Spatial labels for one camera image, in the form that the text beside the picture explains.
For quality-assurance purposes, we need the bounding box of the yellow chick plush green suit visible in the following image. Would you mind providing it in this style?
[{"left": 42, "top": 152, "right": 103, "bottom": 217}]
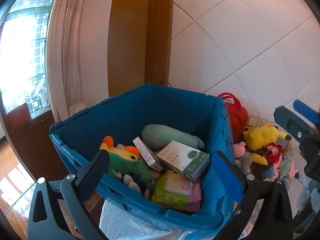
[{"left": 100, "top": 136, "right": 157, "bottom": 198}]

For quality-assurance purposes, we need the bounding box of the dark blue plush toy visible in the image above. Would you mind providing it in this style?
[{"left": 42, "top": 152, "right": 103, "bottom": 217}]
[{"left": 255, "top": 165, "right": 274, "bottom": 181}]

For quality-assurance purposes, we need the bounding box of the red plastic carry case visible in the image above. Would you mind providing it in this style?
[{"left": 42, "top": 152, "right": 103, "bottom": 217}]
[{"left": 217, "top": 92, "right": 249, "bottom": 143}]

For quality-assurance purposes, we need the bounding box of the wooden door frame post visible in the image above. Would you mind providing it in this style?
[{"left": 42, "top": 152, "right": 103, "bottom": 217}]
[{"left": 107, "top": 0, "right": 174, "bottom": 98}]

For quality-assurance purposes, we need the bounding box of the red dressed plush toy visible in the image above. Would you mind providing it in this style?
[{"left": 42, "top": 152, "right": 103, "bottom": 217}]
[{"left": 260, "top": 143, "right": 283, "bottom": 166}]

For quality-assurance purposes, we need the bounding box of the white curtain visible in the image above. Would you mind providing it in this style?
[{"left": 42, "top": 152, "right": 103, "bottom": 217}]
[{"left": 46, "top": 0, "right": 118, "bottom": 123}]

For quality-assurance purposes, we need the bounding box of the teal and pink plush toy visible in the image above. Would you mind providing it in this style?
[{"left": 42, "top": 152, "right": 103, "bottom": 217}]
[{"left": 277, "top": 158, "right": 299, "bottom": 179}]

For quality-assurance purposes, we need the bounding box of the red and white long box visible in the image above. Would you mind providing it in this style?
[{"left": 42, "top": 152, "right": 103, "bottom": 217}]
[{"left": 132, "top": 137, "right": 166, "bottom": 173}]

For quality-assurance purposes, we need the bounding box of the blue plastic crate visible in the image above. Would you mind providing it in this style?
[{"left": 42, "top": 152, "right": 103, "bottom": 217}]
[{"left": 49, "top": 82, "right": 241, "bottom": 230}]

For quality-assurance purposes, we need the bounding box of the grey plush toy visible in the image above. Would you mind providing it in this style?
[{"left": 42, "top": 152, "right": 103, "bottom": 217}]
[{"left": 235, "top": 152, "right": 253, "bottom": 174}]

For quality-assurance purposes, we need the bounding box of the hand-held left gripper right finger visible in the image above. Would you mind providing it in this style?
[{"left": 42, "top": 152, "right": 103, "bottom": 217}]
[{"left": 211, "top": 150, "right": 293, "bottom": 240}]

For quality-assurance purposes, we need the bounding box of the pink pig plush orange dress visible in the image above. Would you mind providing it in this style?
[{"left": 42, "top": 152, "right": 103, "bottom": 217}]
[{"left": 233, "top": 141, "right": 247, "bottom": 161}]

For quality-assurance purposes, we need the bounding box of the mint green plush pillow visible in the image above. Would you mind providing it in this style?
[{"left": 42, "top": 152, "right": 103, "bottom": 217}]
[{"left": 141, "top": 124, "right": 206, "bottom": 153}]

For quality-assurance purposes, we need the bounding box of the dark wooden cabinet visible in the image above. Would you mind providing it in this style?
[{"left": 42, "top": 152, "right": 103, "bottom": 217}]
[{"left": 7, "top": 102, "right": 73, "bottom": 181}]

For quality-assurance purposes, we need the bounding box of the green and pink wipes pack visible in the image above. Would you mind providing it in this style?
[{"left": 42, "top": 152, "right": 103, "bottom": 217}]
[{"left": 151, "top": 171, "right": 203, "bottom": 212}]

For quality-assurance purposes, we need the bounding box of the window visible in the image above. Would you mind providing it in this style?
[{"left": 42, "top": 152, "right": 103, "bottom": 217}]
[{"left": 0, "top": 0, "right": 58, "bottom": 117}]

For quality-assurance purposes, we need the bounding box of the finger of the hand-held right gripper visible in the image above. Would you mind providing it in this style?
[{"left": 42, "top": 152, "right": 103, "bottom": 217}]
[
  {"left": 293, "top": 99, "right": 320, "bottom": 126},
  {"left": 273, "top": 106, "right": 313, "bottom": 143}
]

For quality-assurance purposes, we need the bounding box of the yellow mouse plush toy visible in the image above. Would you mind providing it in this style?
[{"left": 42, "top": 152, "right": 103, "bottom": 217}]
[{"left": 243, "top": 123, "right": 293, "bottom": 166}]

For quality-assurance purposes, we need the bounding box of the cloth-covered round desktop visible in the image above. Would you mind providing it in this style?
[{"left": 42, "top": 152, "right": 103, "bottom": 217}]
[{"left": 99, "top": 140, "right": 308, "bottom": 240}]

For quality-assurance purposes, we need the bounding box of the white wall socket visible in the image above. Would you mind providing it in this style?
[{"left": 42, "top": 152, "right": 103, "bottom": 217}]
[{"left": 247, "top": 116, "right": 268, "bottom": 128}]

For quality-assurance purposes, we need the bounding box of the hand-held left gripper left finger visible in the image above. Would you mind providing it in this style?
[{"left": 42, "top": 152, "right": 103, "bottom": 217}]
[{"left": 27, "top": 149, "right": 110, "bottom": 240}]

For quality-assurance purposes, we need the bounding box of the brown dog plush striped shirt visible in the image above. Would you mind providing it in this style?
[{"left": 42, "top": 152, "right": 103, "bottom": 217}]
[{"left": 277, "top": 138, "right": 291, "bottom": 153}]

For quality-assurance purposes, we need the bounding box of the white and green box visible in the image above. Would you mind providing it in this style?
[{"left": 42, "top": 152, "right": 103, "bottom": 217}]
[{"left": 156, "top": 140, "right": 211, "bottom": 183}]

